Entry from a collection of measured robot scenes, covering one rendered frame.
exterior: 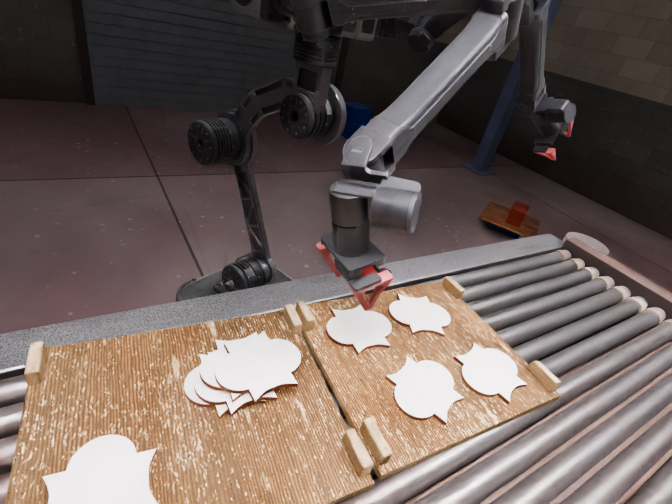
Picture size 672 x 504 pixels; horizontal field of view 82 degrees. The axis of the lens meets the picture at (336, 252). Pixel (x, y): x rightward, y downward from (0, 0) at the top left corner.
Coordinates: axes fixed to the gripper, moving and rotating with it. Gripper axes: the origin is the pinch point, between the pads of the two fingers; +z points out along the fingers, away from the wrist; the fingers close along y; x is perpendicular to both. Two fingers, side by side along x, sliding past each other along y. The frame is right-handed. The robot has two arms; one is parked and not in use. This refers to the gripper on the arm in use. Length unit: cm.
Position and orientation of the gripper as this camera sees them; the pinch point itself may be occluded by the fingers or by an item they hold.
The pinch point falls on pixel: (353, 288)
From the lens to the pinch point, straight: 67.0
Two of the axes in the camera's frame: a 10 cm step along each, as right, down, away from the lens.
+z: 0.6, 7.8, 6.2
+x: -8.8, 3.3, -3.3
